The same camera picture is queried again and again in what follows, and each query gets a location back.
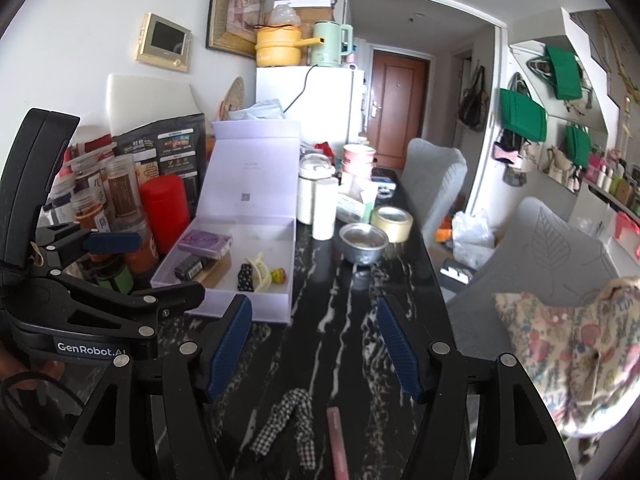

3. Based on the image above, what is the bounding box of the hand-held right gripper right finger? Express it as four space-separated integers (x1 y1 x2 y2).
376 296 576 480

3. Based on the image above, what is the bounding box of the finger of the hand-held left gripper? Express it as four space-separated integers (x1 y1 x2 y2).
32 225 143 273
50 270 207 346

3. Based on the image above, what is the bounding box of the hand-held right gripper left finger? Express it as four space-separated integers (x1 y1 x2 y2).
60 294 253 480

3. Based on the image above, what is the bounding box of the small black box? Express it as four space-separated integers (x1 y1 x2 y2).
174 255 203 281

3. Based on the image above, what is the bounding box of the gold box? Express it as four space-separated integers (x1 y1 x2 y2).
192 252 232 289

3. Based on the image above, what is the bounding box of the cream claw hair clip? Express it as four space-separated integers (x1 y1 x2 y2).
244 255 273 293

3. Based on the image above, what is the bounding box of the purple card box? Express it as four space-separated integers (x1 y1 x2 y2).
177 230 234 260

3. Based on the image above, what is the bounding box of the black-white checked hair tie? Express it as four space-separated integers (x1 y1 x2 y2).
250 387 316 470

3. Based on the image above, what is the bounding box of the pink tube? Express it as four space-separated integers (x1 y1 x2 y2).
326 406 351 480

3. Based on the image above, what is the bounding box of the lilac hinged-lid gift box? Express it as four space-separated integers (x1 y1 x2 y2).
150 120 302 323

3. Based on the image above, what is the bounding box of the person's left hand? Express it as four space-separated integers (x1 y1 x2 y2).
0 345 66 386

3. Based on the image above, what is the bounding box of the orange spice jar white label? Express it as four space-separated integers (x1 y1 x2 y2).
70 192 113 233

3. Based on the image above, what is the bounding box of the clear jar with brown label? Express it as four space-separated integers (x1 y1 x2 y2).
106 155 141 221

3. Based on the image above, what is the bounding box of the red plastic canister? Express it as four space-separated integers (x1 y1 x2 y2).
140 175 192 256

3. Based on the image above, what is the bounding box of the metal bowl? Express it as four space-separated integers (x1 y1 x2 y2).
339 222 390 266

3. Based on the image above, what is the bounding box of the black oatmeal bag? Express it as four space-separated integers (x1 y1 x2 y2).
112 114 207 201

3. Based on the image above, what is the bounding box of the beige tape roll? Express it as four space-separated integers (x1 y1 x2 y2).
370 205 414 243

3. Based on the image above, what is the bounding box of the white plastic bag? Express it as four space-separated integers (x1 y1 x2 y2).
452 210 496 256

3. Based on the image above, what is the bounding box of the white foam board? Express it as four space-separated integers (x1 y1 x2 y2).
105 74 205 131

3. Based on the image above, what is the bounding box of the white cylinder bottle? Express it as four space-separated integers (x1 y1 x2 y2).
312 177 339 240

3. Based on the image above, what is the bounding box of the floral cushion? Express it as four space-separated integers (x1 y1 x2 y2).
492 275 640 436

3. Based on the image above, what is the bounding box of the grey leaf-pattern chair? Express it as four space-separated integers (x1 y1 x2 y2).
445 196 626 361
400 137 468 256

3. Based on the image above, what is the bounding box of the white lidded cooker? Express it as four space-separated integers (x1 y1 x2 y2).
297 154 337 226

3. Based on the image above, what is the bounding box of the woven straw fan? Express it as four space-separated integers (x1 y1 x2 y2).
220 76 246 121

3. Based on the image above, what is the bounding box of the pink paper cup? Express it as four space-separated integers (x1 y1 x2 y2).
342 143 377 181

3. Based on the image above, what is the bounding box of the grey plastic mailer bag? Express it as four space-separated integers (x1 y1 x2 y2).
229 99 286 122

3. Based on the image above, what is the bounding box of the brown entrance door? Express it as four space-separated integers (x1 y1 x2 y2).
371 46 431 171

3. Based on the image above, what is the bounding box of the white fridge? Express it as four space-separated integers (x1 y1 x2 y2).
256 65 366 148

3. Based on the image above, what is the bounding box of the brown hanging handbag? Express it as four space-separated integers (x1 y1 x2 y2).
457 65 487 133

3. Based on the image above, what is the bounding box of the yellow cooking pot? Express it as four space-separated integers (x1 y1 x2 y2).
255 25 323 68

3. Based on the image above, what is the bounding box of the green tote bag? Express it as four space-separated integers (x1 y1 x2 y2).
500 87 548 142

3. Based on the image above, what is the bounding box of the row of shelf bottles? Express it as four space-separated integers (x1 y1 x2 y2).
587 150 640 211

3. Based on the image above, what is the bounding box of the pale green electric kettle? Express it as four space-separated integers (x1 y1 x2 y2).
307 20 354 68

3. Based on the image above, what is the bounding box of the gold-framed wall intercom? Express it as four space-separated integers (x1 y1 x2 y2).
136 12 193 73

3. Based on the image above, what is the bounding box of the black power cable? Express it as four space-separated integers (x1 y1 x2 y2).
282 65 321 113

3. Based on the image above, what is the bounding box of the framed wall picture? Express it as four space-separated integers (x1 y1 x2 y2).
206 0 268 58

